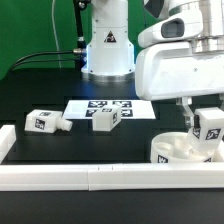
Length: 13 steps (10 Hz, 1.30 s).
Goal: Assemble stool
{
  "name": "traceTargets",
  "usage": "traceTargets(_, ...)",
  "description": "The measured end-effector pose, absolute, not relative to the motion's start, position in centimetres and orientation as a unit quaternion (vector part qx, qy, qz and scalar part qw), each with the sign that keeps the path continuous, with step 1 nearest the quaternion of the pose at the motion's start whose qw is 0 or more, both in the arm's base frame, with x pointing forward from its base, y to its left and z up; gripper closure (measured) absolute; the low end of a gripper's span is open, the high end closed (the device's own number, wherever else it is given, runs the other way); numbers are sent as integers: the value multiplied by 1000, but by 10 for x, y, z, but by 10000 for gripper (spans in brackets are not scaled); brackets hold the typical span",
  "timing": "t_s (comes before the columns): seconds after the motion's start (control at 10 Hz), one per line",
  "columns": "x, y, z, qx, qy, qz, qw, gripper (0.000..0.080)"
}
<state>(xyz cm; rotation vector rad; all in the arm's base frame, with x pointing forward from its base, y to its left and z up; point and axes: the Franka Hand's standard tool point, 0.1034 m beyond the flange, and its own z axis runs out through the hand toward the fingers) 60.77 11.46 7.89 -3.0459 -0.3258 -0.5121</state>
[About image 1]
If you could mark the white fence rail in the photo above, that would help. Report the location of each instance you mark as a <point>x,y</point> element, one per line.
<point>110,176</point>
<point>7,140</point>

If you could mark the white front fence rail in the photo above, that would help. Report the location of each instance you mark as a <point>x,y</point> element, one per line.
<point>110,176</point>

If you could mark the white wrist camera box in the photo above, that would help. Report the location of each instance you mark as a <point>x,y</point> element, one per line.
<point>181,26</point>

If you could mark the white marker sheet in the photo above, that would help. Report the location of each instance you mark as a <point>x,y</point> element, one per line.
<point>130,109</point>

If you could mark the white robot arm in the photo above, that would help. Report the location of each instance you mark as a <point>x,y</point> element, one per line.
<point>110,55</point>

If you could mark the black camera stand pole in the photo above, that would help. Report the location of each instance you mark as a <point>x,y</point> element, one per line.
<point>79,6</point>

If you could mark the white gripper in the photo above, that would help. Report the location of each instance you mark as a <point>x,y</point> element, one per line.
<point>171,70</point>

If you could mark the white round stool seat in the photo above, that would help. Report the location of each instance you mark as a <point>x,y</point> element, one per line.
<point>172,147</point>

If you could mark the white left fence rail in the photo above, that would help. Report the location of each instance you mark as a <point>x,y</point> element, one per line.
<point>7,140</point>

